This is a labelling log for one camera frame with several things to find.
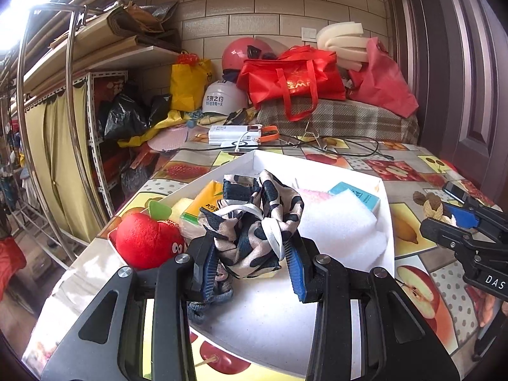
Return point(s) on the white helmet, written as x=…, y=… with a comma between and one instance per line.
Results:
x=220, y=101

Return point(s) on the red plush apple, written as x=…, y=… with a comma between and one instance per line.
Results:
x=145, y=242

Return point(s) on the yellow tissue pack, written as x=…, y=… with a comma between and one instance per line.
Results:
x=202, y=210

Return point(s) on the white power bank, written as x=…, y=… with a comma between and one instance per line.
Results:
x=234, y=133

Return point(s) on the person's right hand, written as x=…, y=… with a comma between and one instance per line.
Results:
x=493, y=307

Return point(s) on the yellow curtain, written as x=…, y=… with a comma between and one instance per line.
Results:
x=59, y=158

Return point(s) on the pink sun hat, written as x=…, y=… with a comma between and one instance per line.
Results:
x=168, y=139

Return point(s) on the brown door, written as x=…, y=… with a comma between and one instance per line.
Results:
x=456, y=67

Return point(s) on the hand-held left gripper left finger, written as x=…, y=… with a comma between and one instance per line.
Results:
x=208, y=274

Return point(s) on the yellow sponge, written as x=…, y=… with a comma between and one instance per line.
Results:
x=180, y=206

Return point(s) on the brown cardboard pile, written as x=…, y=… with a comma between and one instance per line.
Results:
x=139, y=20

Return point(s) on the white foam block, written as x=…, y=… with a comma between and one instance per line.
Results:
x=341, y=226

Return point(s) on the black plastic bag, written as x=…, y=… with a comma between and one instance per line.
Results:
x=135, y=178
x=121, y=117
x=158, y=107

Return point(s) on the white foam roll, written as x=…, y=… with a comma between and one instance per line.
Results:
x=341, y=41

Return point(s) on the blue denim scrunchie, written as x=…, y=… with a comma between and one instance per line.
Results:
x=210, y=297

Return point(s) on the plaid cloth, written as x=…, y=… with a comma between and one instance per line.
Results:
x=337, y=121

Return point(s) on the red plastic bag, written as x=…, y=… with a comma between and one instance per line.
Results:
x=381, y=83

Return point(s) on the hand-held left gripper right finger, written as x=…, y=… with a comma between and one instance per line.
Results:
x=295, y=270

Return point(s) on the yellow shopping bag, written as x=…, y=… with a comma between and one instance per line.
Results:
x=188, y=85

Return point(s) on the white cardboard box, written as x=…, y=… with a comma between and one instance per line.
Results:
x=254, y=325

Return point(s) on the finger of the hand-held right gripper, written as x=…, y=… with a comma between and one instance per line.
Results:
x=456, y=192
x=452, y=236

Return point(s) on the white metal shelf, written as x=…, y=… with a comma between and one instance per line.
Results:
x=93, y=127

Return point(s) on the blue tissue pack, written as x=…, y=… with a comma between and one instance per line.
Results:
x=353, y=196

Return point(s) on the pink helmet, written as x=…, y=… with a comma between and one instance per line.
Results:
x=238, y=55

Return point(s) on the white phone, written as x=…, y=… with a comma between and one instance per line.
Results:
x=238, y=145

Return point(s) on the spotted satin scrunchie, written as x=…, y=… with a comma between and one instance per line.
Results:
x=254, y=230

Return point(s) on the pink sponge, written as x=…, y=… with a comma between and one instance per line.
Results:
x=313, y=196

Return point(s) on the white wall switch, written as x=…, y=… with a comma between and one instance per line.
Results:
x=308, y=33

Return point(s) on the red jacket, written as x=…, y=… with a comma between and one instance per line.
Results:
x=10, y=258

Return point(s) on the steel clothes rack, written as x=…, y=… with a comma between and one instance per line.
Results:
x=70, y=87

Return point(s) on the red tote bag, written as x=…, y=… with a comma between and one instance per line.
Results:
x=289, y=79

